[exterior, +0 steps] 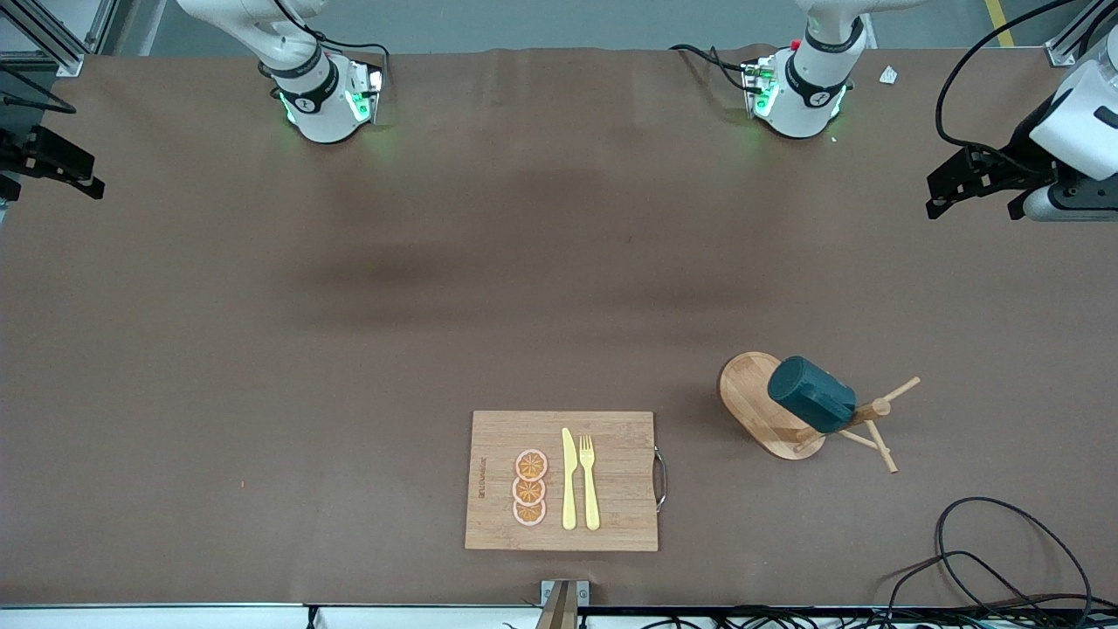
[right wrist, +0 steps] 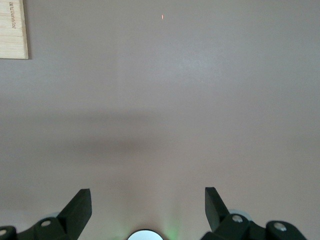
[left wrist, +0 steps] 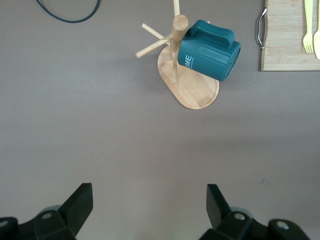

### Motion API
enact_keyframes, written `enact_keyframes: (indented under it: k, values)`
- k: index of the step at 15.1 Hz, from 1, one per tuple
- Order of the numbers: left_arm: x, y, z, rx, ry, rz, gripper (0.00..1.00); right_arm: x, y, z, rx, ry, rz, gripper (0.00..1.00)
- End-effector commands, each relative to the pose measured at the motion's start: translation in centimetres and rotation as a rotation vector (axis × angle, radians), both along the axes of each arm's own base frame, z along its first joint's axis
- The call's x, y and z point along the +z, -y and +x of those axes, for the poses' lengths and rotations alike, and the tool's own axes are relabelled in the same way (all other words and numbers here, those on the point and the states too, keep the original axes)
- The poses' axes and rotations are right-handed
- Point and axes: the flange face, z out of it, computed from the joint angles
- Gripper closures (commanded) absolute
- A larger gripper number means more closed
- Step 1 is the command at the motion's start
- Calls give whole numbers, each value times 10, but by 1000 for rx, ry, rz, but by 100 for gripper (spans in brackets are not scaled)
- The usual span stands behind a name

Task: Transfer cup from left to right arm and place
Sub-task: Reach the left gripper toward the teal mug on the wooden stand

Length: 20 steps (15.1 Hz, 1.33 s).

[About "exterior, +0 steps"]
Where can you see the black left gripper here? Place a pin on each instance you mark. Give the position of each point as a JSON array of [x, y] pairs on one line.
[[1018, 159]]

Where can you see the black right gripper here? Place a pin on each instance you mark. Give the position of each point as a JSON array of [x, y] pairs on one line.
[[19, 150]]

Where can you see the dark green cup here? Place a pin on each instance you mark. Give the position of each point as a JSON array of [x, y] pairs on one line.
[[810, 395]]

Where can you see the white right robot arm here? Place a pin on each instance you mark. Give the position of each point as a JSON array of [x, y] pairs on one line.
[[319, 105]]

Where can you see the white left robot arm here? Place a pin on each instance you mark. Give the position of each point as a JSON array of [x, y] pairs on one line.
[[808, 96]]

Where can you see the small white paper scrap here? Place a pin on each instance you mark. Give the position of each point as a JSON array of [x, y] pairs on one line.
[[888, 75]]

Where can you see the wooden mug tree stand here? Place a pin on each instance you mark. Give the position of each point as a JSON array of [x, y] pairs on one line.
[[755, 393]]

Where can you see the brown table cover sheet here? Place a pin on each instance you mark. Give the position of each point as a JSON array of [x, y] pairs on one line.
[[262, 393]]

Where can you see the bamboo cutting board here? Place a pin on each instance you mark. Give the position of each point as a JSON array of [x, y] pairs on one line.
[[611, 454]]

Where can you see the yellow plastic fork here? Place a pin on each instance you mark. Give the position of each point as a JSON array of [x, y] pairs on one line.
[[590, 489]]

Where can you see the yellow plastic knife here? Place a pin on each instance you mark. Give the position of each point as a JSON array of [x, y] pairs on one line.
[[569, 480]]

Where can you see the toy orange slice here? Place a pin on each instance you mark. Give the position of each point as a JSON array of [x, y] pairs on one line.
[[531, 464], [528, 490], [529, 514]]

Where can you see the white table edge rail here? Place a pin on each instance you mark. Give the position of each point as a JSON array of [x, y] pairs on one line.
[[175, 617]]

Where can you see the metal table edge bracket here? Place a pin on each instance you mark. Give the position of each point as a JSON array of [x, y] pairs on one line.
[[561, 603]]

